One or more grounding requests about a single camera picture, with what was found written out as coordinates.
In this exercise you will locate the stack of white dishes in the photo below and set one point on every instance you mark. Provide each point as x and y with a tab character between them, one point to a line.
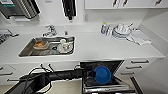
121	30

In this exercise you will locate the orange bowl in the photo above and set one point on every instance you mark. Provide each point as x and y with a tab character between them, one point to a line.
40	44

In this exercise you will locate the white three-door wall cabinet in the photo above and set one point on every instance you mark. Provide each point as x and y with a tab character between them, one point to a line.
126	3

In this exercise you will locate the blue bowl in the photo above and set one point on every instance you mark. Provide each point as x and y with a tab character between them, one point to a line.
101	74

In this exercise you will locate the white cup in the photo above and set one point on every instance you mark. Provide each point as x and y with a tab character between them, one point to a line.
64	46

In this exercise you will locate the white cloth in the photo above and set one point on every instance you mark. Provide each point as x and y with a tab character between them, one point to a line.
140	37

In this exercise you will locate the white double-door sink cabinet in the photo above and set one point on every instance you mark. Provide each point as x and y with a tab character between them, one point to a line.
66	65

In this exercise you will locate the white drawer stack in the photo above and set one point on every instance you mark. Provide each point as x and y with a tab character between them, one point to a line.
6	73
135	66

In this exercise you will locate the steel paper towel dispenser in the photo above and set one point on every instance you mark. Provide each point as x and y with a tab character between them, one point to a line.
20	8

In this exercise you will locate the chrome faucet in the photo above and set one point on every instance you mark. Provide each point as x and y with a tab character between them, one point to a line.
50	30

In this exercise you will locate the black soap dispenser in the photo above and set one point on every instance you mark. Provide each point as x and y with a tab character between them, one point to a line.
68	8

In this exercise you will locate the stainless steel dishwasher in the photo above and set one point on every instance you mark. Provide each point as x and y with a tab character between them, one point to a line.
113	85

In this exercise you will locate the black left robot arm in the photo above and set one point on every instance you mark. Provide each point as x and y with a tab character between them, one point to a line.
50	78

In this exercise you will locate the small blue white bottle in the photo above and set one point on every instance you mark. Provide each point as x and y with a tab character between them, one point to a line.
104	28

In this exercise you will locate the white wall outlet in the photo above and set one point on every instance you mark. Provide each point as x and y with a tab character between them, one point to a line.
86	17

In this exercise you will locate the dish rack with items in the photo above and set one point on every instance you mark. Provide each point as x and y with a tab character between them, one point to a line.
4	36

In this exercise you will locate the stainless steel sink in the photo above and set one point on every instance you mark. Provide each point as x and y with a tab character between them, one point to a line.
26	51

